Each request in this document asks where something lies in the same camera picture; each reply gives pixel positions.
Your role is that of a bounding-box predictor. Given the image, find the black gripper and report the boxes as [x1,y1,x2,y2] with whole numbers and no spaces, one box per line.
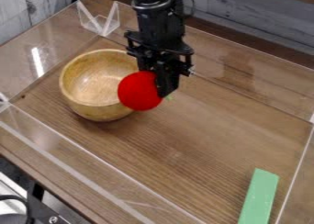
[126,1,194,97]

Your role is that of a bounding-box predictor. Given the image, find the red ball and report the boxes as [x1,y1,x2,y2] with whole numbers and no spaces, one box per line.
[118,71,162,111]

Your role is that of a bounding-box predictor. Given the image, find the wooden bowl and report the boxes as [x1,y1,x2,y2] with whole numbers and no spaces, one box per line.
[59,49,138,122]

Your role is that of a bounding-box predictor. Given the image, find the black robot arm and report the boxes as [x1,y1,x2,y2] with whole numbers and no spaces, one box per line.
[125,0,194,97]

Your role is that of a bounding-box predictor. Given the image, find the clear acrylic tray walls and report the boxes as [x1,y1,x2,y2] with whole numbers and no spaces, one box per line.
[0,7,314,224]

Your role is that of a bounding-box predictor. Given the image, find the green tape strip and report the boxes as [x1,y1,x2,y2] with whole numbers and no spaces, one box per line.
[237,168,280,224]

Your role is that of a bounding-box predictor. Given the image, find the clear acrylic corner bracket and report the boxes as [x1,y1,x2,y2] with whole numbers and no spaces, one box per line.
[77,1,121,37]

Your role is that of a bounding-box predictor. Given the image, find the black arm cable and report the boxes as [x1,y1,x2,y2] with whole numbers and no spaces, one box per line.
[176,0,197,18]

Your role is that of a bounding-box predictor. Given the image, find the black metal bracket with screw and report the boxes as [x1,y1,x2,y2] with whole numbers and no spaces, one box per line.
[27,182,71,224]

